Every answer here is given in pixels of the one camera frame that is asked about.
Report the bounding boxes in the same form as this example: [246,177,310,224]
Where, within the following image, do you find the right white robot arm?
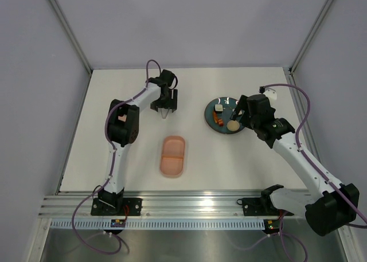
[231,94,360,236]

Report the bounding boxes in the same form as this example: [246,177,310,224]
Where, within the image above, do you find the left aluminium frame post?
[47,0,93,77]

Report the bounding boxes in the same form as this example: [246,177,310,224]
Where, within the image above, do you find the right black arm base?
[236,197,284,217]

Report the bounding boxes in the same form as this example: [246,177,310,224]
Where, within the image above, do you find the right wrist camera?
[259,86,278,101]

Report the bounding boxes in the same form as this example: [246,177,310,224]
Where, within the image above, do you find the aluminium mounting rail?
[38,189,350,219]

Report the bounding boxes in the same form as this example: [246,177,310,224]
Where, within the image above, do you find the long brown sausage piece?
[213,111,218,124]

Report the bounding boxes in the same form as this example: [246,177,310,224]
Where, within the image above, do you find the aluminium frame post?
[289,0,336,76]
[47,0,93,77]

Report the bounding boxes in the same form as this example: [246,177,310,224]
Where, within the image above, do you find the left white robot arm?
[97,70,178,215]

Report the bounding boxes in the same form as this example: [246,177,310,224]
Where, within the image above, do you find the beige steamed bun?
[227,120,240,132]

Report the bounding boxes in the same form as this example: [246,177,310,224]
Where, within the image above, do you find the white cat paw tongs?
[160,108,170,120]

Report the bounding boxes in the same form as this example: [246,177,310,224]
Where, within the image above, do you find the blue ceramic plate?
[204,96,244,135]

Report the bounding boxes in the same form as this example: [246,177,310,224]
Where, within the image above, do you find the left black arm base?
[91,198,143,216]

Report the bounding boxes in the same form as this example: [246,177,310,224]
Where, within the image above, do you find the right aluminium frame post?
[289,0,336,76]

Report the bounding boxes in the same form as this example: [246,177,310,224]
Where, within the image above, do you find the cucumber sushi roll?
[214,104,224,114]

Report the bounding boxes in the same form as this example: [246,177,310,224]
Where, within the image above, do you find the white slotted cable duct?
[50,218,265,230]

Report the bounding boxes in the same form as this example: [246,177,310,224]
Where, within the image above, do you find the pink lunch box lid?
[118,115,127,122]

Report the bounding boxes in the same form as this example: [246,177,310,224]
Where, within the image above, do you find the pink divided lunch box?
[159,135,186,178]

